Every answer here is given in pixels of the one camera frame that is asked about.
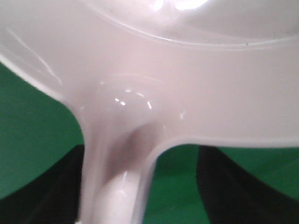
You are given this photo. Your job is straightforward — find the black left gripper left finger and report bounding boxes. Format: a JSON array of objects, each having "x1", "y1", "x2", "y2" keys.
[{"x1": 0, "y1": 145, "x2": 84, "y2": 224}]

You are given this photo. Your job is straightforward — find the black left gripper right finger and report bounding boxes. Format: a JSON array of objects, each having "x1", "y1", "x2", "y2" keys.
[{"x1": 198, "y1": 146, "x2": 299, "y2": 224}]

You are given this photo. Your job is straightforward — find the beige plastic dustpan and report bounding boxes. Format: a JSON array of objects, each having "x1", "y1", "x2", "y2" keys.
[{"x1": 0, "y1": 0, "x2": 299, "y2": 224}]

